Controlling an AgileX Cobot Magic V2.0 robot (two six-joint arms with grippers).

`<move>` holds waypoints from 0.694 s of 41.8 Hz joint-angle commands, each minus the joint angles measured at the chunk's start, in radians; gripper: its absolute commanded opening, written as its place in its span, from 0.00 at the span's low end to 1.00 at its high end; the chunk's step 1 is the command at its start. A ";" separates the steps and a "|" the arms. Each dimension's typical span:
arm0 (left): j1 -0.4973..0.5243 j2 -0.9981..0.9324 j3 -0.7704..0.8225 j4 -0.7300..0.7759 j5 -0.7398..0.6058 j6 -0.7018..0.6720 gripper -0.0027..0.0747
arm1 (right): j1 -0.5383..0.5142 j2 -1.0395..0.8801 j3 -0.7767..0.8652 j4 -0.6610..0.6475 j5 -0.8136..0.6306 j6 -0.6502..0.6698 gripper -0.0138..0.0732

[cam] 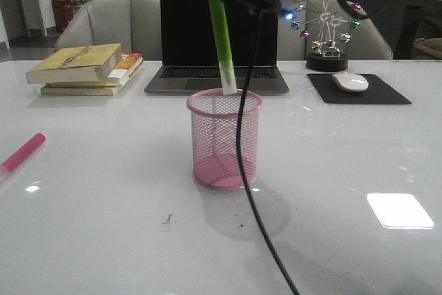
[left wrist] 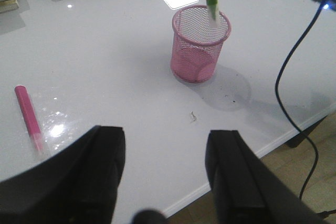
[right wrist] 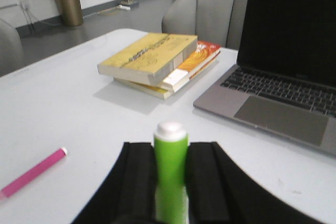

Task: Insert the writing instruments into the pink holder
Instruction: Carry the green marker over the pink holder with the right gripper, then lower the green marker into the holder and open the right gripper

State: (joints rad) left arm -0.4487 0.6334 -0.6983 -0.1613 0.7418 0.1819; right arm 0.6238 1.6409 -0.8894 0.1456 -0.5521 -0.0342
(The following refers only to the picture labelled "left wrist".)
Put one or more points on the pink mesh pen holder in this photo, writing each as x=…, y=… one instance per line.
x=196, y=44

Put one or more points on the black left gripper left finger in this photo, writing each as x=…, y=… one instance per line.
x=77, y=185

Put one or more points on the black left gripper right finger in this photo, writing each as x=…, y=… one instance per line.
x=244, y=189

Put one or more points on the pink highlighter pen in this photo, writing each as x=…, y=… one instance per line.
x=29, y=117

